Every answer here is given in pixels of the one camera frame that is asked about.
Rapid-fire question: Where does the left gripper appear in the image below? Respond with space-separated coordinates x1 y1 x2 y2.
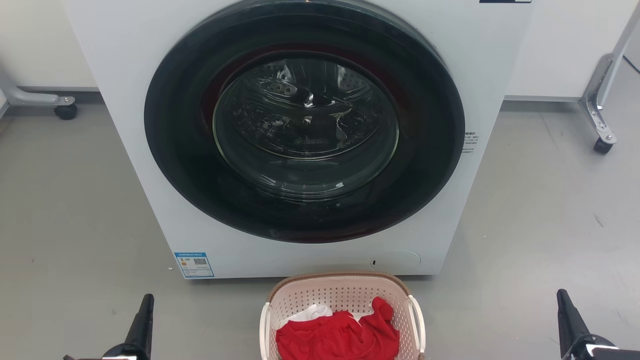
64 293 155 360

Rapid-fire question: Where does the grey metal foot with caster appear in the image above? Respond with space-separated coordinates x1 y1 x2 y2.
0 65 79 121
579 0 640 155

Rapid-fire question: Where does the white front-load washing machine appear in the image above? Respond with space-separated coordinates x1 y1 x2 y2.
64 0 536 280

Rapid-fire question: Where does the round dark glass washer door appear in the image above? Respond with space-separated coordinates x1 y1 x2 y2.
144 0 466 245

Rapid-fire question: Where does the blue energy label sticker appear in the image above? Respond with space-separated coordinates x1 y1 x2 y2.
173 251 215 279

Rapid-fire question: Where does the beige perforated laundry basket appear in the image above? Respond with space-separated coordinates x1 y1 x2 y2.
259 271 427 360

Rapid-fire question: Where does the white basket handle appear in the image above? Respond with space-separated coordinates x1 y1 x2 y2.
259 301 272 360
407 295 427 355

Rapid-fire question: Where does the red garment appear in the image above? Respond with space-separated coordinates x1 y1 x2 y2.
275 296 401 360

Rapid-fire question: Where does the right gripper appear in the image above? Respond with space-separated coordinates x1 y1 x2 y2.
556 289 640 360

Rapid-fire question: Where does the white garment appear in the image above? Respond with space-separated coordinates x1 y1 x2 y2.
282 303 373 327

